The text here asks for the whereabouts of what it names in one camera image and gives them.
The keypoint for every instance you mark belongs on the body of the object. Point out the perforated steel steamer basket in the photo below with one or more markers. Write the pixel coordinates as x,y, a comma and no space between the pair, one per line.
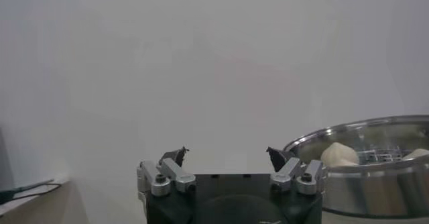
368,192

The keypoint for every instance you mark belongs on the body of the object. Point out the white side desk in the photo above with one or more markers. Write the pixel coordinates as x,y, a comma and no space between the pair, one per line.
40,208

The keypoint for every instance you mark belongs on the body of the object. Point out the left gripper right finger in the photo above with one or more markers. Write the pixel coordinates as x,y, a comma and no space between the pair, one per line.
288,173

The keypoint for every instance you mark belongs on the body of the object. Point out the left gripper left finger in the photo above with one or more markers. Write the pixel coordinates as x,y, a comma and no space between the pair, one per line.
174,175

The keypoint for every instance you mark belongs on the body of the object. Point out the white steamed baozi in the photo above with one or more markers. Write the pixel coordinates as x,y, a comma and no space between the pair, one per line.
338,155
419,154

